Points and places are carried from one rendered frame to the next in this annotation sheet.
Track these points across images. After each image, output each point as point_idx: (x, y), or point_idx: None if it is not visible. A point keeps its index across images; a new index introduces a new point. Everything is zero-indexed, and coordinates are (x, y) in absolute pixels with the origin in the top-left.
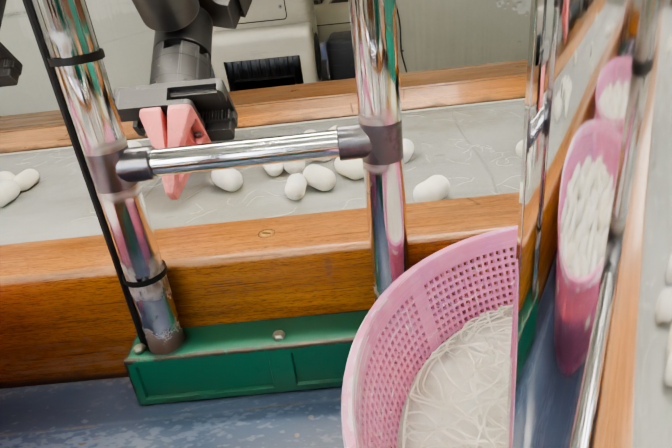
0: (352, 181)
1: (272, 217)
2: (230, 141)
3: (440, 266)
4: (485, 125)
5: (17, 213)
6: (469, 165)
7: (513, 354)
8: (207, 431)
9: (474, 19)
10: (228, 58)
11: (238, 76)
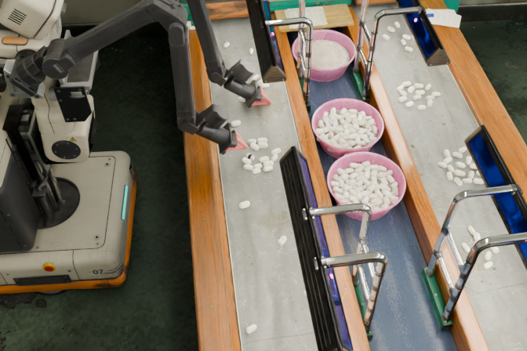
0: (259, 79)
1: (286, 82)
2: (303, 65)
3: None
4: (226, 57)
5: (268, 136)
6: (252, 62)
7: (361, 35)
8: (314, 103)
9: None
10: (88, 135)
11: (89, 140)
